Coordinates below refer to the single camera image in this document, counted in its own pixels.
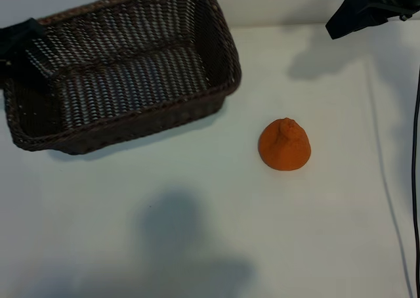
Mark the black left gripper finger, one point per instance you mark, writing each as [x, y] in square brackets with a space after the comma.
[19, 35]
[33, 65]

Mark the dark brown wicker basket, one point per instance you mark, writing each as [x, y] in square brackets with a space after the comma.
[131, 81]

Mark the orange citrus fruit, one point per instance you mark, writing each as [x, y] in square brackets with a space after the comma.
[285, 150]

